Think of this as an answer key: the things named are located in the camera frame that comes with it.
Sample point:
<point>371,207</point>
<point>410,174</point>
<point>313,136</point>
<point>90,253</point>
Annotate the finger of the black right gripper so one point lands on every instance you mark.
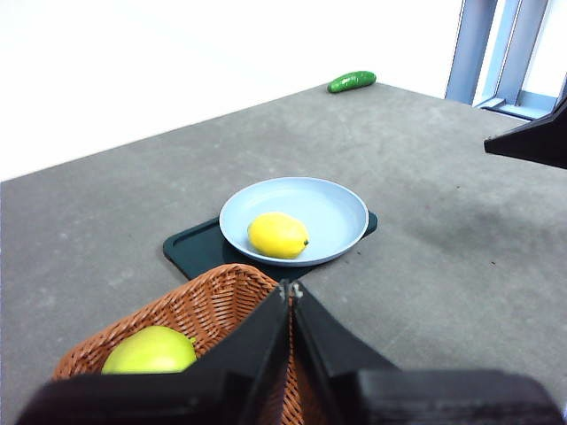
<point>536,141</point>

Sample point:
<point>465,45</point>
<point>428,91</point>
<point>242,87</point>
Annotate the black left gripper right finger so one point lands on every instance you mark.
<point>421,398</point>

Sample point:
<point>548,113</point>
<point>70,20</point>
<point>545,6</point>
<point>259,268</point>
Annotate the grey window frame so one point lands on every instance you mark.
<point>474,48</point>

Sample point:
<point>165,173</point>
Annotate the light blue round plate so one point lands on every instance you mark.
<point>319,208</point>

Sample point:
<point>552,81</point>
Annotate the brown woven wicker basket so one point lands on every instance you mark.
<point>212,301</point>

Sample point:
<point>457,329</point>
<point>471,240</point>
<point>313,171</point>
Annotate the green apple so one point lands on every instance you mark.
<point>150,352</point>

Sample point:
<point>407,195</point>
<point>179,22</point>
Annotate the yellow lemon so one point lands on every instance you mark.
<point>277,234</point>

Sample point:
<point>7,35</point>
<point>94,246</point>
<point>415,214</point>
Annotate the black flat tray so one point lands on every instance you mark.
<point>195,250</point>

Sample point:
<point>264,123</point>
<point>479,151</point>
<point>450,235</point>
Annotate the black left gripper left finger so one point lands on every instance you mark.
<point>177,398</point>

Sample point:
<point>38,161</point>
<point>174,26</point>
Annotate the green cucumber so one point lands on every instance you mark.
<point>352,82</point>

